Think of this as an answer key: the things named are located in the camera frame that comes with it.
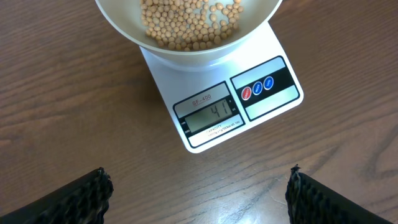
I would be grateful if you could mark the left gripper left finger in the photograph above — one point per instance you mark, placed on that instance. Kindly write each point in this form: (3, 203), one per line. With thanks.
(84, 200)

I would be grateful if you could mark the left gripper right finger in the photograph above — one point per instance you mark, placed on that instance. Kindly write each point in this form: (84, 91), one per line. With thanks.
(311, 202)

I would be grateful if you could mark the white digital kitchen scale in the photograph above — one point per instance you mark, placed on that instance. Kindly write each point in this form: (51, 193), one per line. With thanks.
(214, 103)

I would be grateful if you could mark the white round bowl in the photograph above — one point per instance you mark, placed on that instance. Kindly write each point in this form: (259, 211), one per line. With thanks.
(125, 17)

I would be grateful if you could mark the soybeans in bowl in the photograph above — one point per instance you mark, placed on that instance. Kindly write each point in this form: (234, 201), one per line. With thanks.
(186, 25)

